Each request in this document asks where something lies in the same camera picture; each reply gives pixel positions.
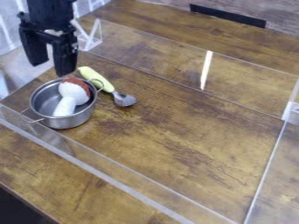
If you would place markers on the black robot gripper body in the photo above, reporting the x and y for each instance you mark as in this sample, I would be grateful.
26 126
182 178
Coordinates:
47 15

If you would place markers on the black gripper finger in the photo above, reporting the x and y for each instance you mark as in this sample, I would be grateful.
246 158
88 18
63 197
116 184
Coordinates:
34 47
66 52

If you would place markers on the red and white toy mushroom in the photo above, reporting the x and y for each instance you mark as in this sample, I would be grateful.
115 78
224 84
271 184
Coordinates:
75 94

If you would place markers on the small silver pot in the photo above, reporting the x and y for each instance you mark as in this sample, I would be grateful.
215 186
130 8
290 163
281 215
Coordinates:
44 100

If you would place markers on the black strip on table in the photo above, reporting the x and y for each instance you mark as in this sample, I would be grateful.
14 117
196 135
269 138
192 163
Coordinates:
228 16

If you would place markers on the clear acrylic triangular bracket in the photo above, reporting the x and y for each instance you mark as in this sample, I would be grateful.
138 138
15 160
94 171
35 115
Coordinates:
88 39

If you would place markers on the spoon with yellow handle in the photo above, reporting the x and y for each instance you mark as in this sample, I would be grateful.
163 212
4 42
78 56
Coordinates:
122 100

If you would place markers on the clear acrylic enclosure wall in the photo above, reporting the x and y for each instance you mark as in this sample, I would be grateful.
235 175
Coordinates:
203 153

